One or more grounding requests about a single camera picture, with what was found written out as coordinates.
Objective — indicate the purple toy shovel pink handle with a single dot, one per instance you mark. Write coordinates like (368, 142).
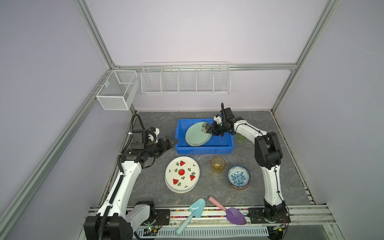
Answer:
(233, 215)

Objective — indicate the red patterned bowl underneath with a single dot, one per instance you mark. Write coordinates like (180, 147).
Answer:
(239, 188)

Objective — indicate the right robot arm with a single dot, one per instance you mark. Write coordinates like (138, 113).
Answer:
(268, 155)

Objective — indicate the white mesh wall basket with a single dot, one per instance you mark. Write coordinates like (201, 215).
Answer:
(118, 91)

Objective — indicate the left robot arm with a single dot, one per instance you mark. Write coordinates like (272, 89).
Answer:
(113, 222)

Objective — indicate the green flower plate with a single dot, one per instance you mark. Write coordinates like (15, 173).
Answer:
(196, 136)

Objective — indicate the blue patterned bowl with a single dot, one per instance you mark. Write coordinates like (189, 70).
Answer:
(239, 176)

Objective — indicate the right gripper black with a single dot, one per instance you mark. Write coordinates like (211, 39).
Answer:
(213, 130)

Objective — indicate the yellow glass cup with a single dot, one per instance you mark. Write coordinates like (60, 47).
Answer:
(218, 164)

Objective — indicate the cream floral plate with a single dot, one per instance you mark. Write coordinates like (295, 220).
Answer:
(180, 191)

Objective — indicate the green glass cup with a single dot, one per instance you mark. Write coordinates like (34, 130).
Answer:
(240, 138)

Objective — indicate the light blue toy shovel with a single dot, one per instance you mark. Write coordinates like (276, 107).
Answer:
(196, 210)

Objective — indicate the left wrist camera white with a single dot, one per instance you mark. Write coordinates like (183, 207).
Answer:
(153, 134)

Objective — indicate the blue plastic bin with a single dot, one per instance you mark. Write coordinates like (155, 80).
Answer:
(216, 145)

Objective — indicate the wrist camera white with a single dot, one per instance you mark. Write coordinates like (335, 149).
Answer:
(153, 134)
(218, 119)

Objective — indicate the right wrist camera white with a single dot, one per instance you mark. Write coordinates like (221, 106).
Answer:
(218, 119)

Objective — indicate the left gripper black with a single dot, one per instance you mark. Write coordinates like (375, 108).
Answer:
(164, 148)

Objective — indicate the white wire wall rack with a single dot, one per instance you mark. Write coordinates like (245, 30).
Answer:
(186, 78)

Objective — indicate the white watermelon plate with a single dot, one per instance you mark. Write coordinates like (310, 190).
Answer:
(182, 172)

